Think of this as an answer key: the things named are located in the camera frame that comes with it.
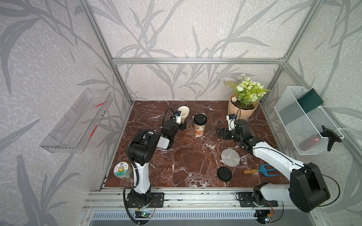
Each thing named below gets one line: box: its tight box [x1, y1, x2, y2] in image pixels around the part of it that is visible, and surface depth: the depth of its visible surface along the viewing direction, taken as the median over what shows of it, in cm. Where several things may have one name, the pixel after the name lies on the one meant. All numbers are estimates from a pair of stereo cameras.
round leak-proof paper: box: [221, 148, 241, 168], surface depth 91 cm
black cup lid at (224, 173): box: [216, 166, 232, 182], surface depth 84 cm
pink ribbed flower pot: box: [227, 92, 259, 121], surface depth 101 cm
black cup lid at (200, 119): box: [193, 113, 208, 126], surface depth 88 cm
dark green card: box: [296, 88, 324, 114], surface depth 72 cm
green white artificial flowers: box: [225, 72, 272, 110], surface depth 88 cm
